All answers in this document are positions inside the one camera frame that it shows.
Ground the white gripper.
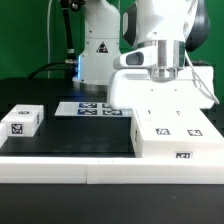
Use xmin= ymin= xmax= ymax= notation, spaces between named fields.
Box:
xmin=107 ymin=66 xmax=214 ymax=110

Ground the white cabinet body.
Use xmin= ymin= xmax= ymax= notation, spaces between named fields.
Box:
xmin=130 ymin=108 xmax=224 ymax=159

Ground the white cabinet top box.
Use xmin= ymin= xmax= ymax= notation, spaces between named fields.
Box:
xmin=1 ymin=104 xmax=44 ymax=137

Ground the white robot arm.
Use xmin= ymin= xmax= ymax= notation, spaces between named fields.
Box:
xmin=60 ymin=0 xmax=217 ymax=109

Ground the white U-shaped obstacle fence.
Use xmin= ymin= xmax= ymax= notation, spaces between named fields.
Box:
xmin=0 ymin=114 xmax=224 ymax=185

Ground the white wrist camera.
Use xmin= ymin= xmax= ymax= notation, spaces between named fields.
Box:
xmin=113 ymin=46 xmax=158 ymax=70

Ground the black cable conduit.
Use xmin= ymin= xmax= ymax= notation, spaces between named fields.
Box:
xmin=27 ymin=0 xmax=83 ymax=80

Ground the white marker base plate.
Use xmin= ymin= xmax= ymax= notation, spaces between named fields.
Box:
xmin=55 ymin=102 xmax=132 ymax=117

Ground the white thin cable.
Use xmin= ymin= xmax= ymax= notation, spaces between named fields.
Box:
xmin=46 ymin=0 xmax=54 ymax=79

